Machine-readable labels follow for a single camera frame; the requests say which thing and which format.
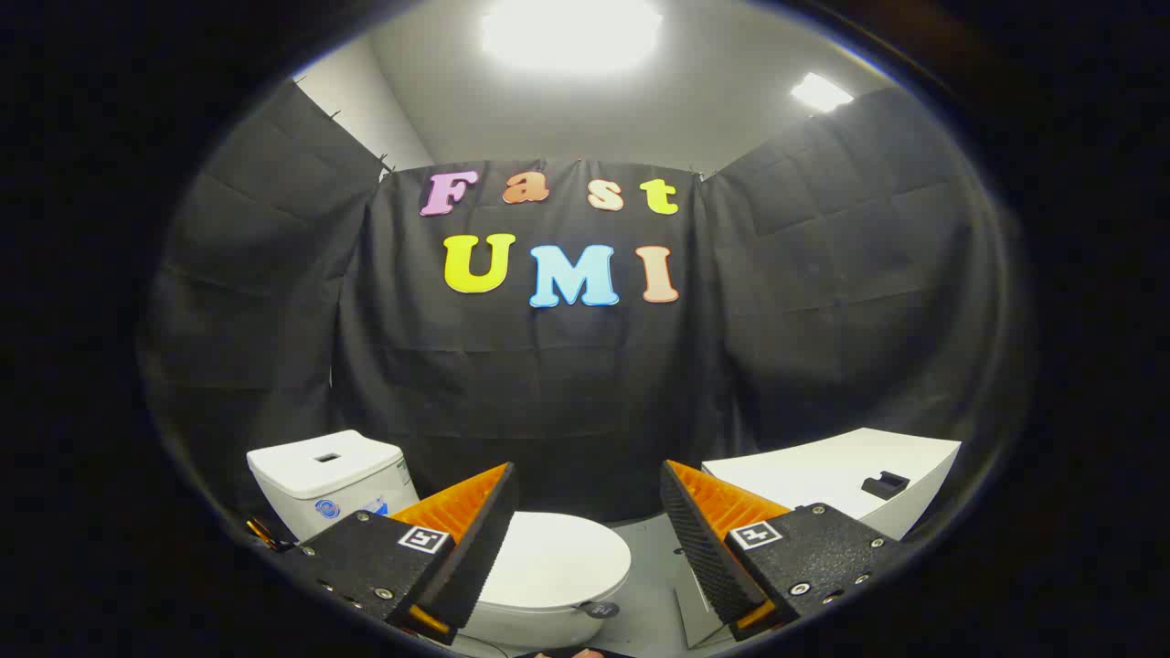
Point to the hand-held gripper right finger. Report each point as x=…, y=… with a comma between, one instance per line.
x=704, y=557

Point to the grey drawer cabinet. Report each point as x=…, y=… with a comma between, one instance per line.
x=823, y=475

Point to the large ceiling light panel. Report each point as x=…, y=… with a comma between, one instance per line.
x=571, y=32

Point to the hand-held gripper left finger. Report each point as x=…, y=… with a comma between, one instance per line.
x=466, y=567

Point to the orange black tool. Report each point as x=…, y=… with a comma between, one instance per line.
x=265, y=535

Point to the white ceramic toilet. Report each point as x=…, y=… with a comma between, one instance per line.
x=320, y=484

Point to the white toilet lid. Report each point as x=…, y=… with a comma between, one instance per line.
x=558, y=557

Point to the black backdrop cloth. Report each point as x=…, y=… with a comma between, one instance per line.
x=548, y=384

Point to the small black bracket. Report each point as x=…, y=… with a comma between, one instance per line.
x=885, y=484

